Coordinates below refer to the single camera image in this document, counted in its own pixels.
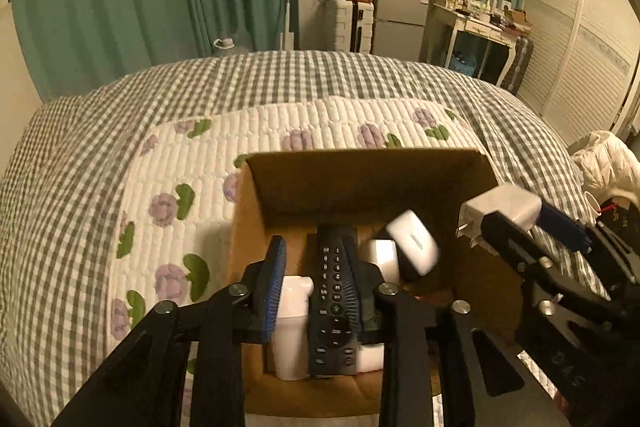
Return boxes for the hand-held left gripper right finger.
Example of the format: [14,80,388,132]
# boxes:
[344,243,547,427]

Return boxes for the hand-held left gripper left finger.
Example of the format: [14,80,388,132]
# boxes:
[50,234,288,427]

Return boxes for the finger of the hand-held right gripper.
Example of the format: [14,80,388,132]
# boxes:
[477,211,616,348]
[537,199,640,299]

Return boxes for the black remote control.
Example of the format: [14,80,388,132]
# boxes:
[307,224,362,379]

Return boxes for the white plug charger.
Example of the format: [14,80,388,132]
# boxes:
[457,186,544,239]

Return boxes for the white plastic bottle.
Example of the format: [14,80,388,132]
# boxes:
[272,275,315,382]

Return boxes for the white cube box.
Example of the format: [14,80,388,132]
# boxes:
[361,239,401,284]

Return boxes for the white rounded container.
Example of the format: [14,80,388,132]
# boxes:
[357,342,386,374]

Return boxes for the white earbuds case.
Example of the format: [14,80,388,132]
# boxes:
[387,209,441,278]

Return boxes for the cardboard box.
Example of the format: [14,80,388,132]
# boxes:
[220,148,523,420]

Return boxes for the white paper cup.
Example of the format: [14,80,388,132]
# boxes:
[582,190,604,224]

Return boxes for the dark patterned garment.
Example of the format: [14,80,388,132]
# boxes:
[597,193,640,253]

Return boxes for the white puffer jacket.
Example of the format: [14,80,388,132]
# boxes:
[570,130,640,196]

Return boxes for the dark suitcase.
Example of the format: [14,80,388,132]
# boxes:
[500,36,535,96]

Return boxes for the floral quilted white mat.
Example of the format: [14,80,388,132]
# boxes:
[107,99,493,427]

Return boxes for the white louvred wardrobe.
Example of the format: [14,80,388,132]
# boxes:
[517,0,640,144]

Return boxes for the brown box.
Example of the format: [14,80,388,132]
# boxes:
[502,7,531,26]

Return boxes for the white dressing table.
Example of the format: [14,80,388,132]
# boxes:
[422,1,532,84]

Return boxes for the silver small fridge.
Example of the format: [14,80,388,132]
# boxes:
[372,0,431,60]

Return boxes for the white ribbed suitcase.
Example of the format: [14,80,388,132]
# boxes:
[327,0,376,54]

